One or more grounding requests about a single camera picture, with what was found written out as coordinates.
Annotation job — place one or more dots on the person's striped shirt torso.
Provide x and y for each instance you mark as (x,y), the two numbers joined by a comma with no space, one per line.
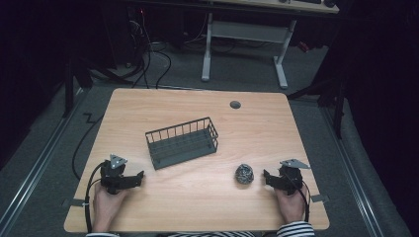
(210,234)

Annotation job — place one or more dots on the metal floor rail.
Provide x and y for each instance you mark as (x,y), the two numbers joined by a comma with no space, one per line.
(349,171)
(36,171)

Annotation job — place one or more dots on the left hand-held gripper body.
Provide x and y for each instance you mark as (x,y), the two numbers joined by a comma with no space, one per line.
(113,171)

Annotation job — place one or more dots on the steel wool ball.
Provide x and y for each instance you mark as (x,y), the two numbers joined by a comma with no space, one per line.
(244,173)

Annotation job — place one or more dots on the small red object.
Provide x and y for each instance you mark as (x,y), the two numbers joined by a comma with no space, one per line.
(303,46)

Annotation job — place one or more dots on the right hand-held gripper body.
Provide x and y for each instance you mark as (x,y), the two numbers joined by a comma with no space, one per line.
(291,176)

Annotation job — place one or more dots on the person's left hand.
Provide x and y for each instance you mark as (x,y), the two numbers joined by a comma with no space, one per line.
(107,205)

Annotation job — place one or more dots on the grey table edge bracket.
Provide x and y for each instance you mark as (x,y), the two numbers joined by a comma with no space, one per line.
(320,198)
(74,202)

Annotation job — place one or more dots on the black metal stand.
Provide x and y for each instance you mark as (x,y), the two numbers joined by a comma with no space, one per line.
(69,85)
(336,98)

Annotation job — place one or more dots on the person's right hand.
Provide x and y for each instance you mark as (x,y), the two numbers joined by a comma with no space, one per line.
(291,205)

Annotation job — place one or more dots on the white-framed wooden desk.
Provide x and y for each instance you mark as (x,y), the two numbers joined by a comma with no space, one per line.
(250,31)

